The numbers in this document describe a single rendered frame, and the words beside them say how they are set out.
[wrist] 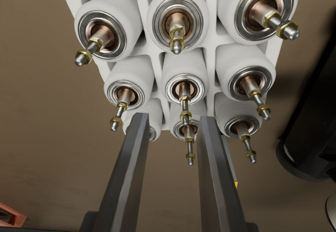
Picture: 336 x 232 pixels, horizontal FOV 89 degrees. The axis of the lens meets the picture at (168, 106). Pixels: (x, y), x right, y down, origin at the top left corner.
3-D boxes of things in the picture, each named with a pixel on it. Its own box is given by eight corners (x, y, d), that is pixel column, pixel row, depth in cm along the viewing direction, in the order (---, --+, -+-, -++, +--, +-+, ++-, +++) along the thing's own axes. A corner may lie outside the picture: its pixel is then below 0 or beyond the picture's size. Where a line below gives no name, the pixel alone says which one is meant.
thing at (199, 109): (170, 97, 57) (167, 140, 44) (173, 72, 51) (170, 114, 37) (198, 99, 57) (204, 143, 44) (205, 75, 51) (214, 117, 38)
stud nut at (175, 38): (187, 38, 20) (187, 40, 19) (183, 51, 21) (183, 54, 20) (170, 34, 20) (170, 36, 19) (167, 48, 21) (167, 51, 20)
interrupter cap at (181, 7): (206, -6, 23) (206, -5, 22) (200, 49, 28) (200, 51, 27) (150, -5, 23) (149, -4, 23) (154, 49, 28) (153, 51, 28)
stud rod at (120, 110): (121, 99, 33) (109, 128, 28) (125, 98, 33) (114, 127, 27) (122, 103, 34) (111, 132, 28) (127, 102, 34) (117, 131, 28)
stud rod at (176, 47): (181, 26, 24) (182, 47, 18) (179, 33, 25) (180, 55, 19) (174, 24, 24) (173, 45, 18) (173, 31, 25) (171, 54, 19)
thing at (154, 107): (169, 97, 58) (166, 141, 44) (143, 104, 60) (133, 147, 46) (158, 74, 52) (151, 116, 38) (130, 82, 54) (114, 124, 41)
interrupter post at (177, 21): (186, 16, 25) (186, 22, 22) (185, 33, 26) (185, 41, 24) (169, 16, 25) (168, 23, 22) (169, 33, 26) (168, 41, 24)
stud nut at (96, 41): (87, 40, 24) (84, 42, 24) (96, 35, 24) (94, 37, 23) (96, 52, 26) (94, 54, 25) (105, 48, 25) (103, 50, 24)
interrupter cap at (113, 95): (139, 112, 38) (138, 115, 38) (105, 101, 36) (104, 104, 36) (150, 87, 33) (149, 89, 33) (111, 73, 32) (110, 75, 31)
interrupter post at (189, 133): (183, 131, 42) (183, 143, 39) (184, 125, 40) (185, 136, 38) (193, 132, 42) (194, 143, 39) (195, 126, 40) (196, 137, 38)
